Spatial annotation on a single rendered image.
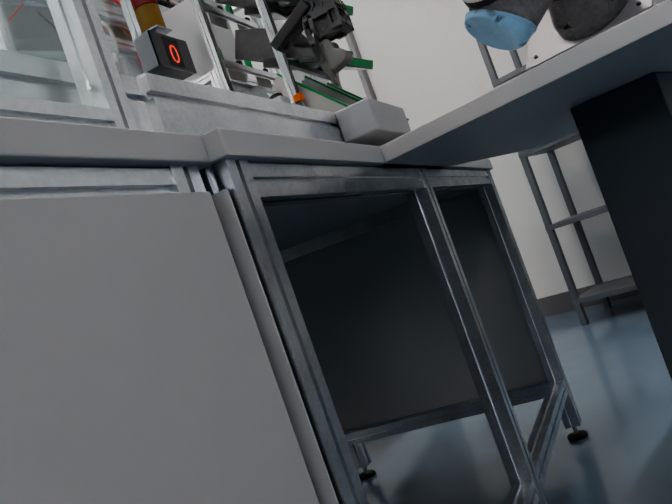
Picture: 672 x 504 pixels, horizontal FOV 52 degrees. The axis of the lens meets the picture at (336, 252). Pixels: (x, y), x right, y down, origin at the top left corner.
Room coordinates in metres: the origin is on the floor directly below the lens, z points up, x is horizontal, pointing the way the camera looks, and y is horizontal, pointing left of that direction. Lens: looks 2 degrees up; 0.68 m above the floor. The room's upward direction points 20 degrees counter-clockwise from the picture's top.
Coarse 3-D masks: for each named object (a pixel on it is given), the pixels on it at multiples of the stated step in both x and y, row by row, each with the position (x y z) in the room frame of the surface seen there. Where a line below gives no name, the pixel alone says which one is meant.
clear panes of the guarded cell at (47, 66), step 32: (0, 0) 0.55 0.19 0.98; (32, 0) 0.59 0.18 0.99; (0, 32) 0.54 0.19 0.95; (32, 32) 0.58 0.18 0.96; (64, 32) 0.61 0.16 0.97; (0, 64) 0.53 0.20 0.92; (32, 64) 0.56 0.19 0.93; (64, 64) 0.60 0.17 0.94; (32, 96) 0.55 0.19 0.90; (64, 96) 0.59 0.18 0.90
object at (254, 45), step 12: (240, 36) 1.75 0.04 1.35; (252, 36) 1.73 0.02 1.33; (264, 36) 1.71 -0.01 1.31; (300, 36) 1.81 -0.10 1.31; (240, 48) 1.76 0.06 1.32; (252, 48) 1.74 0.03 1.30; (264, 48) 1.72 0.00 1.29; (300, 48) 1.67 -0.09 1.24; (252, 60) 1.80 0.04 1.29; (264, 60) 1.79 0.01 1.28; (276, 60) 1.78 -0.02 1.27; (300, 60) 1.76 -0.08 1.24; (312, 60) 1.75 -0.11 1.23
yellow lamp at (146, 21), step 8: (136, 8) 1.33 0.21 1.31; (144, 8) 1.32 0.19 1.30; (152, 8) 1.33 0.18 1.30; (136, 16) 1.34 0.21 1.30; (144, 16) 1.32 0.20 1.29; (152, 16) 1.33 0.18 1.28; (160, 16) 1.34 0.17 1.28; (144, 24) 1.33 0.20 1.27; (152, 24) 1.32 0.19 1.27; (160, 24) 1.33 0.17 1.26
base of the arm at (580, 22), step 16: (560, 0) 1.24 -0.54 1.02; (576, 0) 1.23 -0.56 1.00; (592, 0) 1.22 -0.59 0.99; (608, 0) 1.23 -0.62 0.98; (624, 0) 1.23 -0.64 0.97; (560, 16) 1.28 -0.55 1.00; (576, 16) 1.25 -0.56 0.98; (592, 16) 1.24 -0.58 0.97; (608, 16) 1.24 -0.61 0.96; (560, 32) 1.30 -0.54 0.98; (576, 32) 1.27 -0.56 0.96; (592, 32) 1.26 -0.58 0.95
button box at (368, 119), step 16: (336, 112) 1.23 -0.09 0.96; (352, 112) 1.22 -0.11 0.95; (368, 112) 1.21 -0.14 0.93; (384, 112) 1.26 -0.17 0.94; (400, 112) 1.36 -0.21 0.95; (352, 128) 1.22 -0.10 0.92; (368, 128) 1.21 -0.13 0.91; (384, 128) 1.23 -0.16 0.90; (400, 128) 1.33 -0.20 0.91; (368, 144) 1.32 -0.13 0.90
